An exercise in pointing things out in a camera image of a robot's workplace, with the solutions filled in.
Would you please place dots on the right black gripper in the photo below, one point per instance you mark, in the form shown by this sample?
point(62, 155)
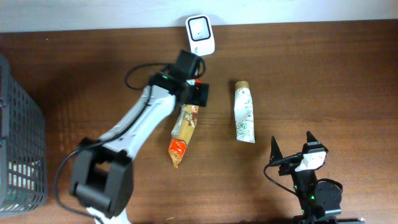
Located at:
point(289, 166)

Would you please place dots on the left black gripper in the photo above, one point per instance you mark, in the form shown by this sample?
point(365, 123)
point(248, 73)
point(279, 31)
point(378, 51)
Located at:
point(199, 94)

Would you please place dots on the white barcode scanner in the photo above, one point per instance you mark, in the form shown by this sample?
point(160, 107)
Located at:
point(200, 35)

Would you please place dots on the white bamboo print tube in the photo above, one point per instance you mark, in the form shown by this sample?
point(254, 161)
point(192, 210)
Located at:
point(244, 113)

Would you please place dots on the orange spaghetti packet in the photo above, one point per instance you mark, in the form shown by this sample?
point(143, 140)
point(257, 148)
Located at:
point(182, 132)

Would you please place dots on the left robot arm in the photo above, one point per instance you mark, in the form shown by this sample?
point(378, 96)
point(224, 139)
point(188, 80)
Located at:
point(102, 177)

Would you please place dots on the grey plastic mesh basket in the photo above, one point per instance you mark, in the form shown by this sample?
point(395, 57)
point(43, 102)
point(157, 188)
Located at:
point(24, 185)

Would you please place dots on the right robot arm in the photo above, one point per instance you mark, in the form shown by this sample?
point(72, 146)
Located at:
point(319, 199)

